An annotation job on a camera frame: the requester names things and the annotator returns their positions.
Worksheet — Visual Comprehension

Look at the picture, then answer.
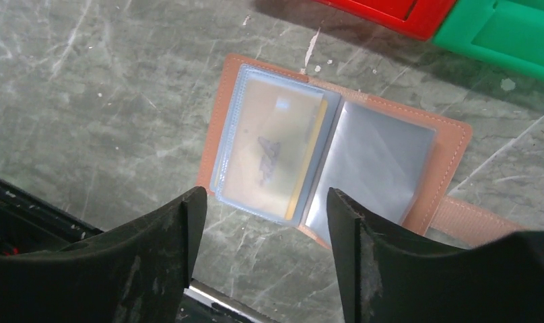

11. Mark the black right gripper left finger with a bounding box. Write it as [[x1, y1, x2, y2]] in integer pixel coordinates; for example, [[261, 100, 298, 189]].
[[0, 186, 208, 323]]

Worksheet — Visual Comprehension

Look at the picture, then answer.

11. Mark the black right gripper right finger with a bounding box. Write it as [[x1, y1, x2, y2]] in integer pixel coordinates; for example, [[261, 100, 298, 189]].
[[327, 188, 544, 322]]

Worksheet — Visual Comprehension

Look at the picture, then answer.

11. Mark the tan leather card holder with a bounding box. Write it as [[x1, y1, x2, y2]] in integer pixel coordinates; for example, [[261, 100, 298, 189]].
[[196, 53, 524, 247]]

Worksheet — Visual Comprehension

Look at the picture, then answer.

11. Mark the gold card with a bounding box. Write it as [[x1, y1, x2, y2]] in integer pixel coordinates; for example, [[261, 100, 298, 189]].
[[216, 75, 327, 221]]

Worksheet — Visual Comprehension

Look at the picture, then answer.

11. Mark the red bin with black card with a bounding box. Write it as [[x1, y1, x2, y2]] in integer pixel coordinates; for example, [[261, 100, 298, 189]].
[[318, 0, 456, 41]]

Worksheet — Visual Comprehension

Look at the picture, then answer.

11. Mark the green plastic bin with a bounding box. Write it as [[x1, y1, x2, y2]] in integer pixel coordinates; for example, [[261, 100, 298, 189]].
[[432, 0, 544, 81]]

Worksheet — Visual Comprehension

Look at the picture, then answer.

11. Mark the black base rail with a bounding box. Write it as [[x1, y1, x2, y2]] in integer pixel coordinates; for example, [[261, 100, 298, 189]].
[[0, 171, 277, 323]]

